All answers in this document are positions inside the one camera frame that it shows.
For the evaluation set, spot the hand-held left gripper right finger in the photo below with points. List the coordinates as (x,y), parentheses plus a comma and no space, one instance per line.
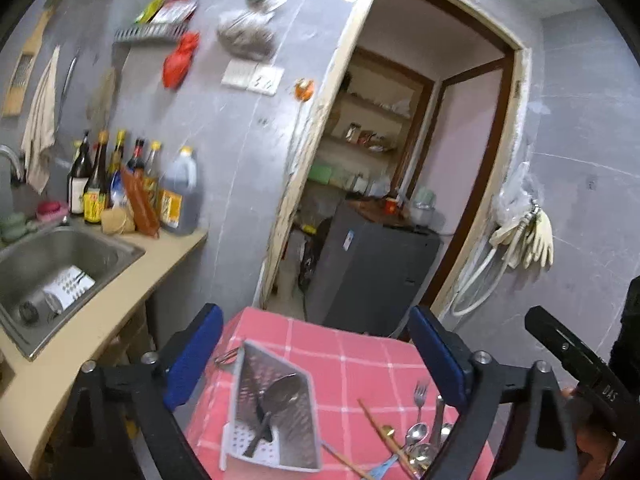
(440,360)

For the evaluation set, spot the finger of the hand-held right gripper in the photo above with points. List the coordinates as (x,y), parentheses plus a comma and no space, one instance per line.
(560,342)

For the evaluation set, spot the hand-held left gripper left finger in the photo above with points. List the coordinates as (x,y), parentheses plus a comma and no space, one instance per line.
(195,355)

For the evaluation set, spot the silver table knife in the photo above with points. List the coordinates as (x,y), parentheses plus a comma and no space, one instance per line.
(439,417)

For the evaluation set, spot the white perforated utensil tray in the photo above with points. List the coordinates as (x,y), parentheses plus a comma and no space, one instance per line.
(292,440)

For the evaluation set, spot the person's right hand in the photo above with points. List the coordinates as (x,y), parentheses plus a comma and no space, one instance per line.
(595,442)

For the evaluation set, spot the silver fork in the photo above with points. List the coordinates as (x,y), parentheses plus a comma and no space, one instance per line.
(420,395)

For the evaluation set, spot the silver spoon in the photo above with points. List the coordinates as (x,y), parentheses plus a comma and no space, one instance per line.
(417,432)
(422,454)

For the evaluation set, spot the wooden chopstick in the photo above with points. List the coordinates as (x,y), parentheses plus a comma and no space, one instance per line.
(377,422)
(345,460)

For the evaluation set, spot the pink checkered tablecloth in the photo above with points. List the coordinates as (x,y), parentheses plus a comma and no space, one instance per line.
(350,355)

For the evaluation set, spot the beige kitchen counter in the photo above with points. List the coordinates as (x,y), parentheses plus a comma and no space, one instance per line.
(115,305)

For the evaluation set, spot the large metal spoon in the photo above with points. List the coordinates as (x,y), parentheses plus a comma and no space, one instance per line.
(282,394)

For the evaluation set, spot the cream rubber gloves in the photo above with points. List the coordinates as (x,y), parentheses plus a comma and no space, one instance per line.
(532,240)

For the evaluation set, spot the grey washing machine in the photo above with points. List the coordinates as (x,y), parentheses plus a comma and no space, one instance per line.
(370,270)

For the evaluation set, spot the white perforated sink insert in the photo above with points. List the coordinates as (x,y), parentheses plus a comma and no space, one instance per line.
(67,285)

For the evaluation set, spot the green jar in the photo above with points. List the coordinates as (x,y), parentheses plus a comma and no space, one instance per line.
(422,210)

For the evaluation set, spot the orange brown packet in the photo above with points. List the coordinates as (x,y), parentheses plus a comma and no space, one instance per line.
(141,207)

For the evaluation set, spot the large dark liquid jug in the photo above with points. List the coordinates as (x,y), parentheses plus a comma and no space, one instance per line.
(180,195)

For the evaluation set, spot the clear hanging plastic bag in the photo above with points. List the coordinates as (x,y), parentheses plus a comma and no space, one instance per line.
(517,185)

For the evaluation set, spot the stainless steel sink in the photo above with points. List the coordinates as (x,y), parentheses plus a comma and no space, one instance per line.
(55,260)

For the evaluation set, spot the yellow cap sauce bottle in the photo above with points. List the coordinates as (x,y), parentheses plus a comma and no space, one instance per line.
(152,170)

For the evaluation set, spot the dark bottle yellow label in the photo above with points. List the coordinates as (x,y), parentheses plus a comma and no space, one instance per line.
(96,190)

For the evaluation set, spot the dark cap sauce bottle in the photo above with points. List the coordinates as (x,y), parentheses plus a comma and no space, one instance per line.
(136,157)

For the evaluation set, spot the pink scrubber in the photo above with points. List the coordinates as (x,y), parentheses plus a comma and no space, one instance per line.
(50,208)

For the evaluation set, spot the dark bottle white label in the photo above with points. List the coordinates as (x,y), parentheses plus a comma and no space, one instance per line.
(79,180)

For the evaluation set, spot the tall yellow cap bottle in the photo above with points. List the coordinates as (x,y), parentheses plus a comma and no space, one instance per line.
(118,157)

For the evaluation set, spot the green box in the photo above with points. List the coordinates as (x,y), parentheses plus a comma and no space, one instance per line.
(320,172)

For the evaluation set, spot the wooden shelf unit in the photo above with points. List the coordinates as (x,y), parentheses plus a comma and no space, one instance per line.
(375,125)

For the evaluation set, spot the metal faucet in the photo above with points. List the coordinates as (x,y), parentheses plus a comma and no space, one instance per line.
(12,160)

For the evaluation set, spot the beige hanging towel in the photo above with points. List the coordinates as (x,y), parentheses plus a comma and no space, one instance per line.
(40,125)

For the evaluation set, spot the hanging metal utensil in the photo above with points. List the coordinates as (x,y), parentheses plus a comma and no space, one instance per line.
(67,90)

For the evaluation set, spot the red plastic bag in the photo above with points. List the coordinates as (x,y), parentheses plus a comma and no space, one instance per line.
(180,60)

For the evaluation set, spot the plastic bag with dark contents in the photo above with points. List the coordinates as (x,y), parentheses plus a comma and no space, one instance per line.
(247,35)

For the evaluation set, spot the wooden grater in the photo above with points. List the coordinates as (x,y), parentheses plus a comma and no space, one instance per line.
(25,75)

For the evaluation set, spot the red and white packet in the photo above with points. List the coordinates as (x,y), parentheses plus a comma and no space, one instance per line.
(175,10)

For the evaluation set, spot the yellow snack packet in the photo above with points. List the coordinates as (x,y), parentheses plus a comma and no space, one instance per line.
(152,7)

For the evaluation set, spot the wooden door frame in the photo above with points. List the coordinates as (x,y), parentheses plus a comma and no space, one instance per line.
(320,125)

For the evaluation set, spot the white wall socket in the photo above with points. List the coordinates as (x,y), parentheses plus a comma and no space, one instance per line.
(267,80)

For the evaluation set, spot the white wall switch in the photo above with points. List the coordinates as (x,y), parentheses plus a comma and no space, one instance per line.
(240,74)

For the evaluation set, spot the orange wall hook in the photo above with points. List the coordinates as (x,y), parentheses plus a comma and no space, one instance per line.
(303,90)

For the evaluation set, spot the metal wall shelf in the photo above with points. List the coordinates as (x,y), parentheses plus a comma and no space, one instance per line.
(150,34)

